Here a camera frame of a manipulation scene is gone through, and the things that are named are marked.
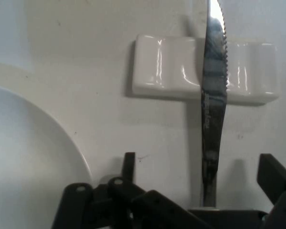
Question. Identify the white ceramic cutlery rest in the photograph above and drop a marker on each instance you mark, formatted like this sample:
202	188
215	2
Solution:
166	66

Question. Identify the white round plate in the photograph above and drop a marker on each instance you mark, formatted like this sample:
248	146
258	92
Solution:
26	155

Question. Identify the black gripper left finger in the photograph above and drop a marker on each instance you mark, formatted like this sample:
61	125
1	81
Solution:
109	207

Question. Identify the serrated steel table knife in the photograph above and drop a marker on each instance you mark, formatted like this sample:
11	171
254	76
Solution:
213	95

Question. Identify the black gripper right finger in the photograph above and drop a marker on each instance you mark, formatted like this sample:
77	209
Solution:
281	190

